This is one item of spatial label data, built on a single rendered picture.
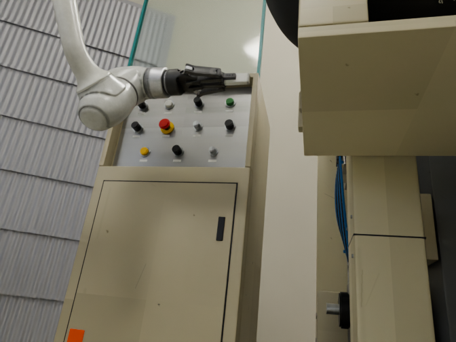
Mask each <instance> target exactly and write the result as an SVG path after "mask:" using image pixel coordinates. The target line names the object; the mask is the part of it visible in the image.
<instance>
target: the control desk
mask: <svg viewBox="0 0 456 342"><path fill-rule="evenodd" d="M269 137H270V125H269V120H268V116H267V110H266V106H265V101H264V97H263V91H262V87H261V81H260V77H259V74H258V73H250V84H249V85H231V86H226V88H225V91H224V92H218V93H213V94H207V95H203V96H201V97H199V98H198V97H197V94H196V93H194V92H185V93H183V94H182V95H178V96H170V97H169V98H156V99H148V100H146V101H144V102H143V103H140V104H138V105H137V106H135V107H134V108H133V110H132V112H131V113H130V114H129V115H128V116H127V117H126V118H125V119H124V120H123V121H122V122H121V123H120V124H118V125H116V126H114V127H112V128H109V129H108V132H107V137H106V140H105V142H104V147H103V150H102V155H101V158H100V163H99V167H98V172H97V175H96V180H95V183H94V188H93V191H92V196H91V199H90V203H89V206H88V211H87V214H86V218H85V222H84V225H83V230H82V233H81V238H80V241H79V245H78V249H77V254H76V257H75V261H74V264H73V269H72V272H71V277H70V280H69V285H68V288H67V291H66V296H65V299H64V303H63V306H62V311H61V315H60V319H59V322H58V327H57V330H56V335H55V338H54V342H67V339H68V336H69V331H70V329H71V328H73V329H78V330H84V331H85V332H84V335H83V341H82V342H257V323H258V312H259V293H260V281H261V261H262V251H263V230H264V220H265V200H266V189H267V169H268V158H269Z"/></svg>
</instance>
